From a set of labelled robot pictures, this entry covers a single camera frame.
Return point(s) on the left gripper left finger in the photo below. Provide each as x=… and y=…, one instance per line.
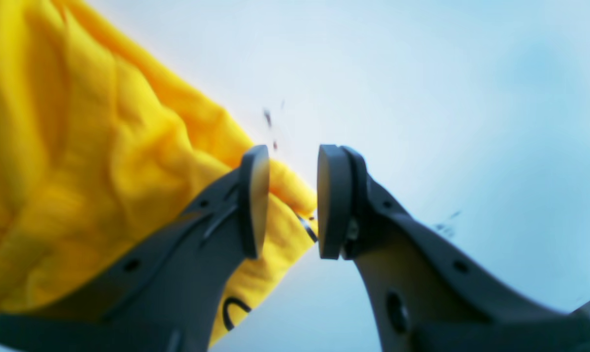
x=164, y=294

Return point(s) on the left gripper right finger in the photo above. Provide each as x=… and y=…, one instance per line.
x=425, y=293

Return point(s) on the orange t-shirt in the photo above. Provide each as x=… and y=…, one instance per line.
x=99, y=145

